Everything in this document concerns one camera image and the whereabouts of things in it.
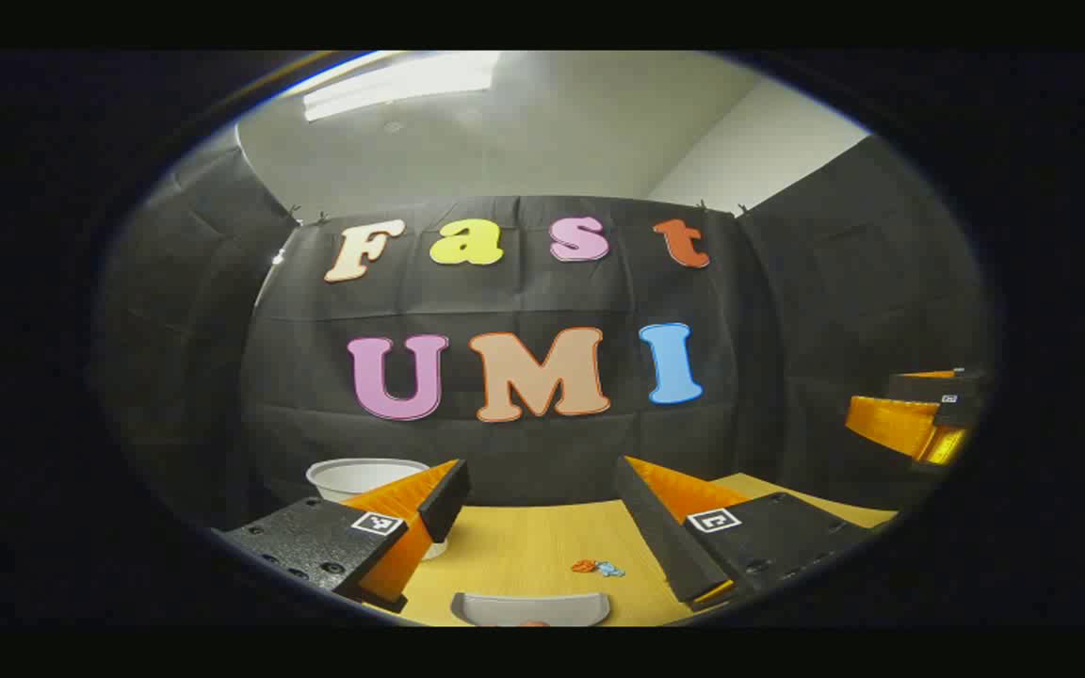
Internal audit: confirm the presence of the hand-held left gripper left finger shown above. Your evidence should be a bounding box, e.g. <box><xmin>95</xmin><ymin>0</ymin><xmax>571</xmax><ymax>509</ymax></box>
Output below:
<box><xmin>211</xmin><ymin>459</ymin><xmax>471</xmax><ymax>615</ymax></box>

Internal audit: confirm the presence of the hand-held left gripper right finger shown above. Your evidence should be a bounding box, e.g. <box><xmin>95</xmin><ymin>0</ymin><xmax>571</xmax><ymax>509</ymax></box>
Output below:
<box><xmin>613</xmin><ymin>456</ymin><xmax>875</xmax><ymax>611</ymax></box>

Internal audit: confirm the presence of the white garbage bin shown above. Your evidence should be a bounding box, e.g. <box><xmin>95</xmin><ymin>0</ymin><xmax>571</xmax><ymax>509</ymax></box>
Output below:
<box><xmin>305</xmin><ymin>458</ymin><xmax>449</xmax><ymax>561</ymax></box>

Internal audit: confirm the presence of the grey dustpan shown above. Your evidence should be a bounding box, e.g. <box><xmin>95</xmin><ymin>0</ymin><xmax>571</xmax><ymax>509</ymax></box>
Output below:
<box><xmin>451</xmin><ymin>591</ymin><xmax>612</xmax><ymax>627</ymax></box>

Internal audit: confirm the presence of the wooden desktop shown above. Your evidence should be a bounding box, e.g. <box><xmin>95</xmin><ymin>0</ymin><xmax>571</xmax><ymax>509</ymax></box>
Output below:
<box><xmin>368</xmin><ymin>473</ymin><xmax>899</xmax><ymax>627</ymax></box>

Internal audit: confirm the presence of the ceiling light panel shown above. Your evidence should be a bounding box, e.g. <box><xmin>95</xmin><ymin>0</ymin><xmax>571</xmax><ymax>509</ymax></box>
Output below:
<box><xmin>302</xmin><ymin>52</ymin><xmax>503</xmax><ymax>121</ymax></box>

